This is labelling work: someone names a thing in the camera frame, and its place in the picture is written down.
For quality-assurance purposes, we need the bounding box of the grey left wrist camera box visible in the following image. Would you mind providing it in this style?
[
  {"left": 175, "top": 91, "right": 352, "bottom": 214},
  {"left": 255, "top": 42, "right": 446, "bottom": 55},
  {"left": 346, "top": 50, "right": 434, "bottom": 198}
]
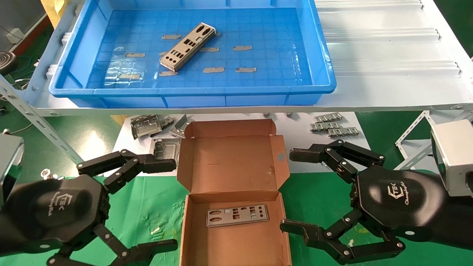
[{"left": 0, "top": 134, "right": 24, "bottom": 207}]

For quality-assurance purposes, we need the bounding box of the square grey metal plate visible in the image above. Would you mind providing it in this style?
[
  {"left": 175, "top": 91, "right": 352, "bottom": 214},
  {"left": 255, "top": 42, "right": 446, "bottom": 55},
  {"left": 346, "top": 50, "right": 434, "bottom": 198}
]
[{"left": 150, "top": 139, "right": 181, "bottom": 163}]

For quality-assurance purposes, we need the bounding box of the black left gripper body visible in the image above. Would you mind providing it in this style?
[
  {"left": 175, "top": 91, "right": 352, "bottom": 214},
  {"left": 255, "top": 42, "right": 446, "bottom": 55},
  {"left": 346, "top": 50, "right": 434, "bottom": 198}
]
[{"left": 11, "top": 174, "right": 110, "bottom": 255}]

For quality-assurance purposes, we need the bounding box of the white perforated angle bracket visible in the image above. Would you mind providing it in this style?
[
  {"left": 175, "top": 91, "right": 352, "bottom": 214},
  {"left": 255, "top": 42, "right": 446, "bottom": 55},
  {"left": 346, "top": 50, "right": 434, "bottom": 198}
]
[{"left": 395, "top": 109, "right": 473, "bottom": 171}]

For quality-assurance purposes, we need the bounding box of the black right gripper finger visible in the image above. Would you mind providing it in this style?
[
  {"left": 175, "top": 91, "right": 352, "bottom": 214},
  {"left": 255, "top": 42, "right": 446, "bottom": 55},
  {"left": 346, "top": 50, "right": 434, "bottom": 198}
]
[
  {"left": 289, "top": 139, "right": 385, "bottom": 184},
  {"left": 280, "top": 209, "right": 406, "bottom": 265}
]

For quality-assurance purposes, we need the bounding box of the angled silver metal piece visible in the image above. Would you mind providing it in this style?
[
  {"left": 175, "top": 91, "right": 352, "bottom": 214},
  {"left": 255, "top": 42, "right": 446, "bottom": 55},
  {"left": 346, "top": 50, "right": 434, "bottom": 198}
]
[{"left": 169, "top": 114, "right": 194, "bottom": 139}]

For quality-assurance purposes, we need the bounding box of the clear tape patch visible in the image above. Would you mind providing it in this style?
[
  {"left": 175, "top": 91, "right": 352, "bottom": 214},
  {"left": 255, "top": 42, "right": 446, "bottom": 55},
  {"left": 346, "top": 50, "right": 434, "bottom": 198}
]
[{"left": 105, "top": 59, "right": 146, "bottom": 87}]

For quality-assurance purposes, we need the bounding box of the yellow taped carton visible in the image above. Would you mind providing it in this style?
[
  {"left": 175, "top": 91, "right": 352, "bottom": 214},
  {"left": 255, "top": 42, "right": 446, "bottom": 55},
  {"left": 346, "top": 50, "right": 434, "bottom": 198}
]
[{"left": 40, "top": 0, "right": 69, "bottom": 28}]

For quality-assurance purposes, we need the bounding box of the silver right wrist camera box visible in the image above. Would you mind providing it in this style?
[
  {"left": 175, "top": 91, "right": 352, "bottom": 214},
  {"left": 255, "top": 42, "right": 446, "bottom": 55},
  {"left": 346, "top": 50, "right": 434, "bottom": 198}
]
[{"left": 431, "top": 119, "right": 473, "bottom": 198}]

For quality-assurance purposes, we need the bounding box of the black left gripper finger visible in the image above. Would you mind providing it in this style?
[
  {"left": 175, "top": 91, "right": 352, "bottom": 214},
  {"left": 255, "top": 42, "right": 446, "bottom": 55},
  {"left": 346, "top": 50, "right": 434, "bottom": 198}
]
[
  {"left": 47, "top": 224, "right": 179, "bottom": 266},
  {"left": 76, "top": 149, "right": 177, "bottom": 195}
]

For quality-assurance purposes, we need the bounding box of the perforated white shelf post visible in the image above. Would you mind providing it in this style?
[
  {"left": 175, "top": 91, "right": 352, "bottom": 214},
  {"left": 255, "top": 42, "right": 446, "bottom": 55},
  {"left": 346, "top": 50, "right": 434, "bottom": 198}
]
[{"left": 0, "top": 74, "right": 84, "bottom": 165}]

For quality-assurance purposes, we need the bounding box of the white wall box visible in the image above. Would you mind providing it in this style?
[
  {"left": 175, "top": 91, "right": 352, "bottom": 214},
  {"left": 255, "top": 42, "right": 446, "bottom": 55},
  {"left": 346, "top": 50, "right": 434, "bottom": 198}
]
[{"left": 6, "top": 28, "right": 24, "bottom": 43}]

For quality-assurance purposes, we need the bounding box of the stack of metal shield plates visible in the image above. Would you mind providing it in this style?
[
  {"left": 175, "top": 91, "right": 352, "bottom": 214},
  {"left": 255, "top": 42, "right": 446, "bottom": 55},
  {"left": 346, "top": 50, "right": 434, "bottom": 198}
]
[{"left": 160, "top": 23, "right": 216, "bottom": 72}]

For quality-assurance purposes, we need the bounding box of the thin white floor cable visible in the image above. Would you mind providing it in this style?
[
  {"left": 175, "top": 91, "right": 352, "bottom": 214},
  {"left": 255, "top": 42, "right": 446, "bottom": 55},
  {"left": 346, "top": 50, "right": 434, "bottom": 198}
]
[{"left": 0, "top": 123, "right": 34, "bottom": 135}]

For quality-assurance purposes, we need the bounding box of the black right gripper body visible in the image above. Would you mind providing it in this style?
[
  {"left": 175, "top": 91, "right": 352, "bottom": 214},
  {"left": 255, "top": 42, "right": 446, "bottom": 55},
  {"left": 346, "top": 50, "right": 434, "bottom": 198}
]
[{"left": 351, "top": 165, "right": 449, "bottom": 238}]

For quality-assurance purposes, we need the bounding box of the single metal shield plate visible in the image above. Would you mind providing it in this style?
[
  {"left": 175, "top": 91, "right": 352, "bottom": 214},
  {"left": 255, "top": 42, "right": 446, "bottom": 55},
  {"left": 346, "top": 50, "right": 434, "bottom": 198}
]
[{"left": 206, "top": 204, "right": 269, "bottom": 228}]

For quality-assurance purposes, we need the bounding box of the open brown cardboard box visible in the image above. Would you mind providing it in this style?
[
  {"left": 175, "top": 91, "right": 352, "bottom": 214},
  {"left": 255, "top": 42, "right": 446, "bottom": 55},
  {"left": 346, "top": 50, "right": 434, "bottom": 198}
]
[{"left": 177, "top": 119, "right": 292, "bottom": 266}]

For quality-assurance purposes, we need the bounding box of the green table cloth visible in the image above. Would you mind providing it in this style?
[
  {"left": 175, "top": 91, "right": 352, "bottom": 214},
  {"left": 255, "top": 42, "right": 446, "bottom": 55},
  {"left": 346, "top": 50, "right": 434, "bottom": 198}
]
[{"left": 0, "top": 169, "right": 473, "bottom": 266}]

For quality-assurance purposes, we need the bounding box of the blue plastic tray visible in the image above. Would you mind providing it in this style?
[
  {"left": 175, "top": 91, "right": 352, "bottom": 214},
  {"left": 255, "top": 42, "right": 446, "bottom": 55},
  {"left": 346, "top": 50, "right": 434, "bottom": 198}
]
[{"left": 49, "top": 0, "right": 337, "bottom": 108}]

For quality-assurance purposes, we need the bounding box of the white ridged profile strip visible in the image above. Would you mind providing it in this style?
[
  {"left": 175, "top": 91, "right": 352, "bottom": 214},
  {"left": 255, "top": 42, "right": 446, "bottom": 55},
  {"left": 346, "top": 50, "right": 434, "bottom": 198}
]
[
  {"left": 314, "top": 0, "right": 423, "bottom": 11},
  {"left": 321, "top": 28, "right": 441, "bottom": 43},
  {"left": 331, "top": 60, "right": 462, "bottom": 78}
]

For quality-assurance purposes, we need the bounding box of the ridged metal connector strip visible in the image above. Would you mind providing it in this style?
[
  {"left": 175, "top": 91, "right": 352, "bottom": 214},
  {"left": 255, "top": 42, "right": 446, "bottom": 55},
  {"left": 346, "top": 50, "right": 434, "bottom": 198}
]
[
  {"left": 310, "top": 122, "right": 341, "bottom": 132},
  {"left": 314, "top": 113, "right": 343, "bottom": 123},
  {"left": 328, "top": 127, "right": 360, "bottom": 138}
]

